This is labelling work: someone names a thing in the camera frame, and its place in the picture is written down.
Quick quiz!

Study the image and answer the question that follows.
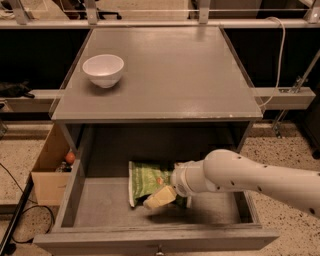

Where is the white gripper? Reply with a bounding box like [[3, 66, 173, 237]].
[[143, 161, 209, 209]]

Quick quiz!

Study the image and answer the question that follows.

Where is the green jalapeno chip bag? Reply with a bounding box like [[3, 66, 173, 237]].
[[128, 161, 191, 208]]

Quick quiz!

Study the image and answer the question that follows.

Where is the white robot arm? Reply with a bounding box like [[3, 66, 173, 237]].
[[143, 149, 320, 218]]

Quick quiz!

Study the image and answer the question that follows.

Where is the drawer knob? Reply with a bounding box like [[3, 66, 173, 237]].
[[155, 245, 165, 256]]

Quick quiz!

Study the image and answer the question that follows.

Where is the grey open drawer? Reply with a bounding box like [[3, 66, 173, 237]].
[[33, 123, 280, 256]]

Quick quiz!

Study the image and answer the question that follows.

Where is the grey cabinet counter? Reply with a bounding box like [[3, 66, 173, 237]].
[[52, 27, 262, 160]]

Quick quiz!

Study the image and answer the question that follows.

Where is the orange ball in box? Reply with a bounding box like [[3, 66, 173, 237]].
[[65, 152, 75, 165]]

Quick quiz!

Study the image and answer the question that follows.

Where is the cardboard box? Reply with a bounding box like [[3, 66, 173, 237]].
[[31, 125, 73, 206]]

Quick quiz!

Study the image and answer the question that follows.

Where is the white bowl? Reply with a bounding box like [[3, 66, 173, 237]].
[[82, 54, 124, 88]]

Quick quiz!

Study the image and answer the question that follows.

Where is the black object on ledge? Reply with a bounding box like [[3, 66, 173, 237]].
[[0, 81, 35, 98]]

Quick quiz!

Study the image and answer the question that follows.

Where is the black floor cable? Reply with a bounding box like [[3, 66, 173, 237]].
[[0, 162, 56, 244]]

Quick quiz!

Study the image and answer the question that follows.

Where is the white cable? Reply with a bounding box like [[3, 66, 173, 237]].
[[258, 16, 287, 108]]

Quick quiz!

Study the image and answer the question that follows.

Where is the metal railing frame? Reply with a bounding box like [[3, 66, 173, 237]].
[[1, 0, 320, 29]]

